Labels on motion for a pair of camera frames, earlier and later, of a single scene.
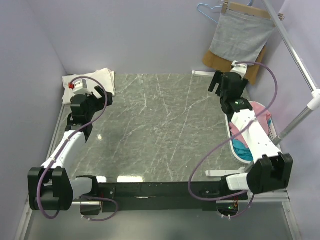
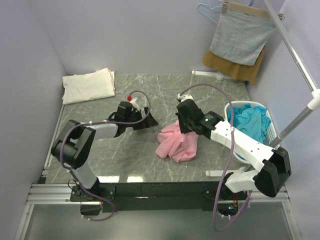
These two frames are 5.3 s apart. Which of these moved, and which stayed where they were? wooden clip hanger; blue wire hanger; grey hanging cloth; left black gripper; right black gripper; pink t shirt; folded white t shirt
Moved: left black gripper; right black gripper; pink t shirt
Stayed: folded white t shirt; blue wire hanger; wooden clip hanger; grey hanging cloth
